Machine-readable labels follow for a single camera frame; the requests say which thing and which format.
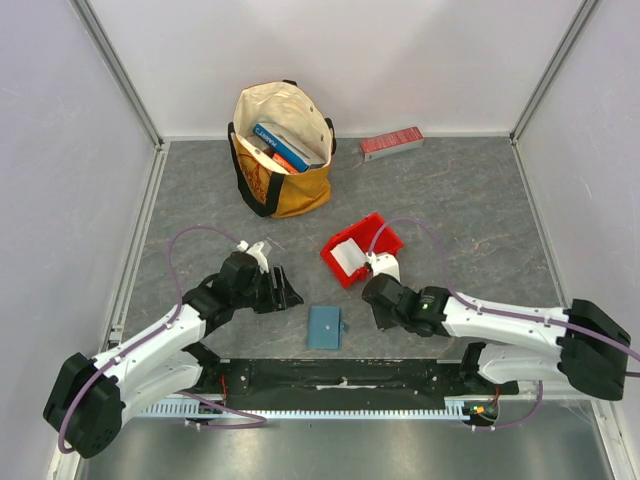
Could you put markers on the yellow canvas tote bag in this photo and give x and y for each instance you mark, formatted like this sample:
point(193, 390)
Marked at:
point(266, 188)

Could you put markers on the red plastic bin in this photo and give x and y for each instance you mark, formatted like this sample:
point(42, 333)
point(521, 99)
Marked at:
point(368, 247)

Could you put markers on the orange book in bag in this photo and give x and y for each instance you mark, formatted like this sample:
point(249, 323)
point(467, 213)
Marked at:
point(284, 164)

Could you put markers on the white cards stack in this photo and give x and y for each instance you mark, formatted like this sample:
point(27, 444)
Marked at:
point(349, 256)

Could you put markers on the blue leather card holder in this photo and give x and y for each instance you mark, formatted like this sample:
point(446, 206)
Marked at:
point(325, 328)

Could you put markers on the red rectangular carton box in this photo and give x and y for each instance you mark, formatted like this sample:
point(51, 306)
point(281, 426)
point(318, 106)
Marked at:
point(391, 143)

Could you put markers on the grey slotted cable duct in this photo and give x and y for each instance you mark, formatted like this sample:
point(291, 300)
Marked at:
point(185, 408)

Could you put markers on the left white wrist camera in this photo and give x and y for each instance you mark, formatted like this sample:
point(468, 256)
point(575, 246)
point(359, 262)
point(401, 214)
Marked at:
point(258, 250)

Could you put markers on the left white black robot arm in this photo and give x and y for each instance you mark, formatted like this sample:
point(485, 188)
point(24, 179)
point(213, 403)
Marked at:
point(94, 397)

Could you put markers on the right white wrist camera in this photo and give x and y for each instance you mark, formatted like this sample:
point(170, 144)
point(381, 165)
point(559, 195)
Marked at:
point(384, 263)

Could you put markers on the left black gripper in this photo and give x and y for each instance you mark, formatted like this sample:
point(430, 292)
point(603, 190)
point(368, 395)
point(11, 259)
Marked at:
point(282, 297)

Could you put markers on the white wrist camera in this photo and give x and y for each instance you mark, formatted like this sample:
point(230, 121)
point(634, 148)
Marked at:
point(258, 250)
point(384, 263)

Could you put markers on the blue book in bag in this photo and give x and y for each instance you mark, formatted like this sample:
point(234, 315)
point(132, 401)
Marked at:
point(281, 141)

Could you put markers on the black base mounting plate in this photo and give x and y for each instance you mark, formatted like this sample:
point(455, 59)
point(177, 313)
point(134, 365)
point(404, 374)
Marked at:
point(252, 376)

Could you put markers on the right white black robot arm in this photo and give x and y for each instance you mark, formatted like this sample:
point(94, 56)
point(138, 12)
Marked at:
point(580, 345)

